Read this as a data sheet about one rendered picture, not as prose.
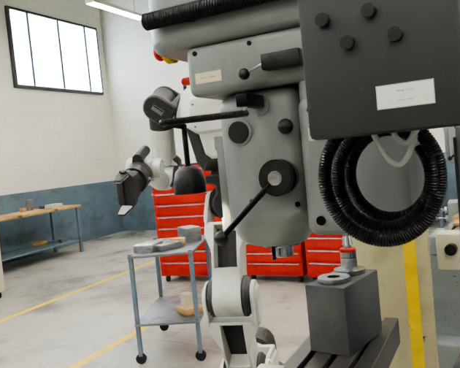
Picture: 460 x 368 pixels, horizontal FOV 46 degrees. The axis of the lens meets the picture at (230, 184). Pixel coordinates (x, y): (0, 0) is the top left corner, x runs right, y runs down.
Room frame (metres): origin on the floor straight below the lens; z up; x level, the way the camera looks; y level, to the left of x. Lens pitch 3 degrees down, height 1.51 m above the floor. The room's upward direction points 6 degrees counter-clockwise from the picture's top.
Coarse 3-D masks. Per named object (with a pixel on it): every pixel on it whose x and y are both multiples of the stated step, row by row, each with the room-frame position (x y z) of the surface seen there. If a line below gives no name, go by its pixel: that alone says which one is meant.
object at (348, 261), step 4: (340, 256) 1.56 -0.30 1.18; (344, 256) 1.55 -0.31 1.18; (348, 256) 1.54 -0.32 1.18; (352, 256) 1.54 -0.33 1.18; (340, 260) 1.56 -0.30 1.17; (344, 260) 1.55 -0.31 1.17; (348, 260) 1.54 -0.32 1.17; (352, 260) 1.54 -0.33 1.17; (356, 260) 1.55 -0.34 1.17; (344, 264) 1.55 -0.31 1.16; (348, 264) 1.54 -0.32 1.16; (352, 264) 1.54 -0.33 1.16; (356, 264) 1.55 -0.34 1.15; (344, 268) 1.55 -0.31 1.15; (348, 268) 1.54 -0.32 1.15; (352, 268) 1.54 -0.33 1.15; (356, 268) 1.55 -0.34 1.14
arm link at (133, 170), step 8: (128, 168) 1.71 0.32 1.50; (136, 168) 1.71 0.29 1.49; (144, 168) 1.73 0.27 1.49; (136, 176) 1.67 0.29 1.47; (144, 176) 1.71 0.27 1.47; (120, 184) 1.64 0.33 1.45; (128, 184) 1.64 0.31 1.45; (136, 184) 1.67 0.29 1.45; (144, 184) 1.72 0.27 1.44; (120, 192) 1.65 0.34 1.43; (128, 192) 1.65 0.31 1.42; (136, 192) 1.66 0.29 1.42; (120, 200) 1.66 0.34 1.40; (128, 200) 1.66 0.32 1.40; (136, 200) 1.66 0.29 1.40
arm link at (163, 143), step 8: (152, 136) 2.03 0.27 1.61; (160, 136) 2.01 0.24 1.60; (168, 136) 2.02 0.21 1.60; (152, 144) 2.05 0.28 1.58; (160, 144) 2.03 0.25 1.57; (168, 144) 2.03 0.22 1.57; (160, 152) 2.04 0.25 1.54; (168, 152) 2.04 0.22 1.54; (168, 160) 2.05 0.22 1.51; (176, 160) 2.07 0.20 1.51
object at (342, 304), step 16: (336, 272) 1.55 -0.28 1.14; (352, 272) 1.52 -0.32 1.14; (368, 272) 1.54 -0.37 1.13; (320, 288) 1.45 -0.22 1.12; (336, 288) 1.42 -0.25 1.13; (352, 288) 1.44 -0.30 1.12; (368, 288) 1.52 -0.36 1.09; (320, 304) 1.45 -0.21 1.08; (336, 304) 1.42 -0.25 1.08; (352, 304) 1.43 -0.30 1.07; (368, 304) 1.51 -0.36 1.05; (320, 320) 1.45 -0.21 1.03; (336, 320) 1.42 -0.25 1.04; (352, 320) 1.42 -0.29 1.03; (368, 320) 1.50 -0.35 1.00; (320, 336) 1.45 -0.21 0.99; (336, 336) 1.42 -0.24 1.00; (352, 336) 1.42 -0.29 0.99; (368, 336) 1.49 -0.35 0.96; (336, 352) 1.43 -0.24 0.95; (352, 352) 1.41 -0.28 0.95
